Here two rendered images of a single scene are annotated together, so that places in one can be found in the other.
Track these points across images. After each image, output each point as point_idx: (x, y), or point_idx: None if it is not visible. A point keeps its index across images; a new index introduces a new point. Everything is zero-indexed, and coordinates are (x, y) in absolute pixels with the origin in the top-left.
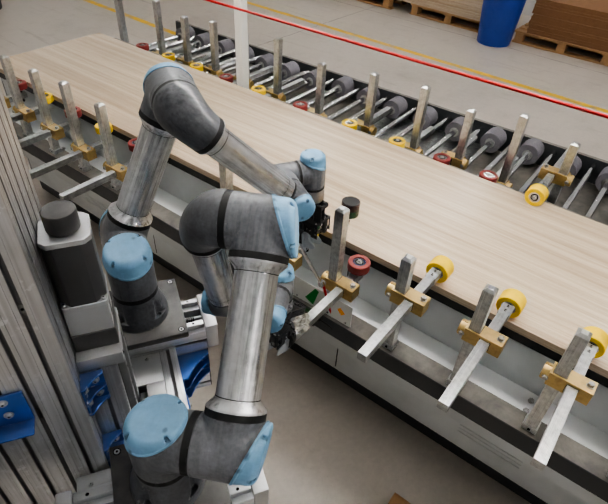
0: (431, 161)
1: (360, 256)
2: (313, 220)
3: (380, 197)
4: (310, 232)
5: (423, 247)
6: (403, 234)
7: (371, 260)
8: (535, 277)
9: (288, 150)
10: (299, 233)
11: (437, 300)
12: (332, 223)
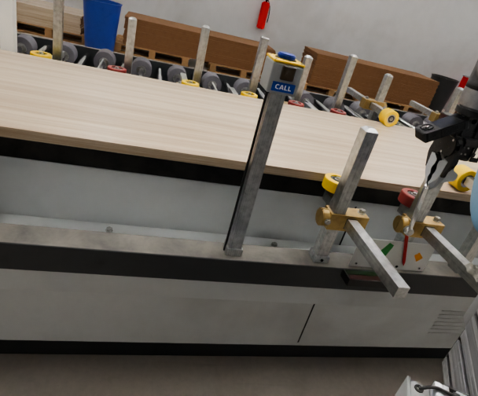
0: (295, 107)
1: (407, 189)
2: (474, 138)
3: (321, 138)
4: (465, 156)
5: (410, 169)
6: (386, 163)
7: (385, 196)
8: (474, 170)
9: (183, 111)
10: (457, 162)
11: (449, 212)
12: (339, 169)
